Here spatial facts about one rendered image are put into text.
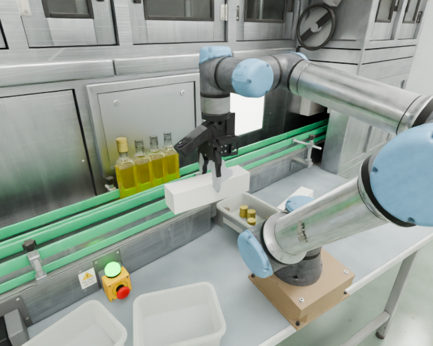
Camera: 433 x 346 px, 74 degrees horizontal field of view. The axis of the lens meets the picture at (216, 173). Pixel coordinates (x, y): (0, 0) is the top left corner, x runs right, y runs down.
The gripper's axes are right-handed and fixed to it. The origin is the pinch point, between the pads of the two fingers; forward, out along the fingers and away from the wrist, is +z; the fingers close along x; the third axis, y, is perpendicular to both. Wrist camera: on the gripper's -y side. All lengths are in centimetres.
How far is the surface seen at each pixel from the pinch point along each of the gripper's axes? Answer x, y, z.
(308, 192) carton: 14, 60, 28
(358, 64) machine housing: 27, 97, -24
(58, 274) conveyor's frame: 10.8, -41.9, 21.7
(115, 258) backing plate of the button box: 12.9, -26.3, 25.0
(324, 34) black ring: 47, 94, -37
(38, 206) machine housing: 42, -44, 16
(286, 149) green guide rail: 41, 70, 18
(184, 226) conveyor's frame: 17.2, -0.7, 25.7
